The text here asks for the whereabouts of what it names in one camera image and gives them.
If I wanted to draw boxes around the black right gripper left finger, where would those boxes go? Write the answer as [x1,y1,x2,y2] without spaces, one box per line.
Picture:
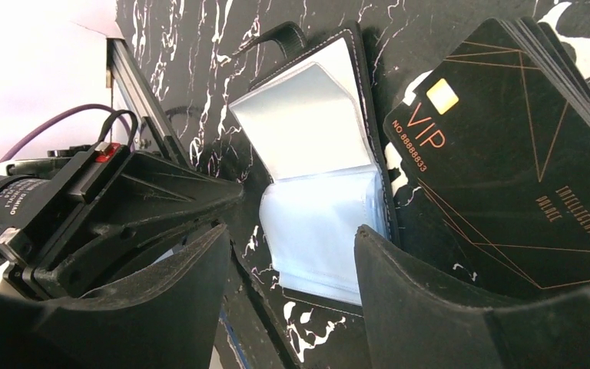
[0,224,230,368]

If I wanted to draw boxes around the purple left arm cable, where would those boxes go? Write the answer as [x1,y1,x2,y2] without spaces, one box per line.
[0,103,123,164]

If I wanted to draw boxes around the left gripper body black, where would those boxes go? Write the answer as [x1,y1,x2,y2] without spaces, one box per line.
[0,142,132,285]

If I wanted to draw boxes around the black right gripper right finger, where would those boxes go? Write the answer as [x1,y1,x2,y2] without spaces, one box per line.
[354,225,590,368]

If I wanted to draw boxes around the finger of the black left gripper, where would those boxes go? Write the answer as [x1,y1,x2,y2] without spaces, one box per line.
[22,152,243,298]

